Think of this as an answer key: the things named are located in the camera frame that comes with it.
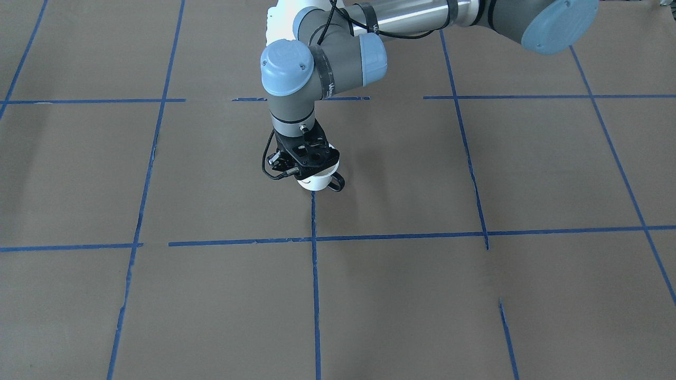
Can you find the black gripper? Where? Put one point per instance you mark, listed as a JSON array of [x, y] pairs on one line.
[[279, 160]]

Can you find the white smiley mug black handle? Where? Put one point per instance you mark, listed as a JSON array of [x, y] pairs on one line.
[[319, 164]]

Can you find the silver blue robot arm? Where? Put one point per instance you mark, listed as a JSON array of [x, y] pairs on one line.
[[318, 49]]

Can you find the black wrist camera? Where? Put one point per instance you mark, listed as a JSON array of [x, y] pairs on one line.
[[278, 165]]

